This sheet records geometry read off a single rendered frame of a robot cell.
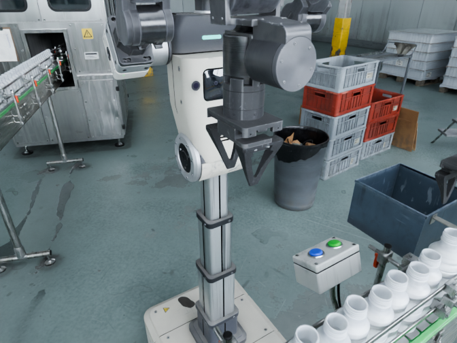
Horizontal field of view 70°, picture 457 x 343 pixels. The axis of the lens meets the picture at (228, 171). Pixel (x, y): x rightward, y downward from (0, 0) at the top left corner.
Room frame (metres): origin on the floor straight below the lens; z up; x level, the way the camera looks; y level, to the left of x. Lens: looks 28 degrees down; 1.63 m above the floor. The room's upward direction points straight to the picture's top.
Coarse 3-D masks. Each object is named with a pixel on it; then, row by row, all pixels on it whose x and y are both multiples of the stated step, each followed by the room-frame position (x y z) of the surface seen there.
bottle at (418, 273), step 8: (416, 264) 0.49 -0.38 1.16; (424, 264) 0.49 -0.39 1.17; (408, 272) 0.48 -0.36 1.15; (416, 272) 0.47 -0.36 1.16; (424, 272) 0.48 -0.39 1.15; (408, 280) 0.47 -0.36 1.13; (416, 280) 0.46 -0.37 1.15; (424, 280) 0.46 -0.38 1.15; (408, 288) 0.46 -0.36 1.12; (416, 288) 0.46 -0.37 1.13; (424, 288) 0.46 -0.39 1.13; (416, 296) 0.45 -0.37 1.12; (424, 296) 0.45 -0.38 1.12; (408, 304) 0.45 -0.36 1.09; (424, 304) 0.46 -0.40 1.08; (416, 312) 0.45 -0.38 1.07; (408, 320) 0.45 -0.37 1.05; (416, 320) 0.45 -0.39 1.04; (400, 328) 0.45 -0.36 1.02
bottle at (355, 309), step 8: (352, 296) 0.41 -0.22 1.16; (360, 296) 0.41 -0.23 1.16; (344, 304) 0.40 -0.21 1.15; (352, 304) 0.41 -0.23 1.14; (360, 304) 0.40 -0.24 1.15; (344, 312) 0.39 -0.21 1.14; (352, 312) 0.38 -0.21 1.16; (360, 312) 0.38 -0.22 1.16; (352, 320) 0.38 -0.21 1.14; (360, 320) 0.37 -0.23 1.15; (368, 320) 0.39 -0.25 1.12; (352, 328) 0.37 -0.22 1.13; (360, 328) 0.37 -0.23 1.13; (368, 328) 0.38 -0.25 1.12; (352, 336) 0.37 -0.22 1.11; (360, 336) 0.36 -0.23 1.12
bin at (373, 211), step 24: (408, 168) 1.33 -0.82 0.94; (360, 192) 1.18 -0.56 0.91; (384, 192) 1.33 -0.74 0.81; (408, 192) 1.30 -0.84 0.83; (432, 192) 1.22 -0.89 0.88; (456, 192) 1.14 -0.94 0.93; (360, 216) 1.16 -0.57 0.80; (384, 216) 1.07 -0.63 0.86; (408, 216) 1.00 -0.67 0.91; (432, 216) 0.96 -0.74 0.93; (456, 216) 1.08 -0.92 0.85; (384, 240) 1.05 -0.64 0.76; (408, 240) 0.97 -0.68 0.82; (432, 240) 1.01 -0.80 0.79
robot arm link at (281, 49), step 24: (216, 0) 0.42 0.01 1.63; (240, 24) 0.41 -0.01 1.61; (264, 24) 0.38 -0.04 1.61; (288, 24) 0.36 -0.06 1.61; (264, 48) 0.37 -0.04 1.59; (288, 48) 0.35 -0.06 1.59; (312, 48) 0.37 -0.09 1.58; (264, 72) 0.36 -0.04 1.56; (288, 72) 0.35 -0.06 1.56; (312, 72) 0.37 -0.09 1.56
